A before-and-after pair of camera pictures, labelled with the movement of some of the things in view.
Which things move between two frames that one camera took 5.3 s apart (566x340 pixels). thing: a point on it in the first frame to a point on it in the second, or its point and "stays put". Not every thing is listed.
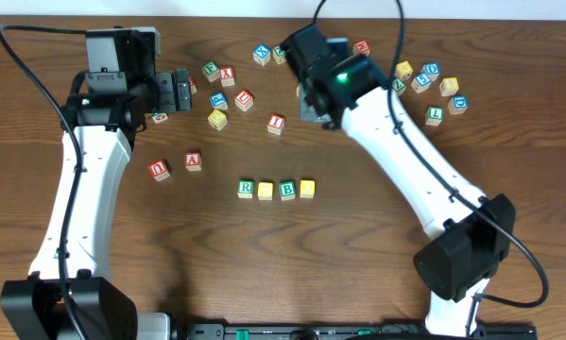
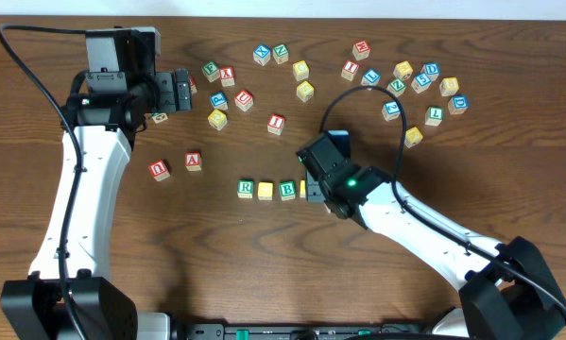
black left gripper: x=167 y=90 stays put
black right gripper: x=312 y=111 to x=314 y=190
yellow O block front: x=265 y=191 stays put
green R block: x=245 y=189 stays put
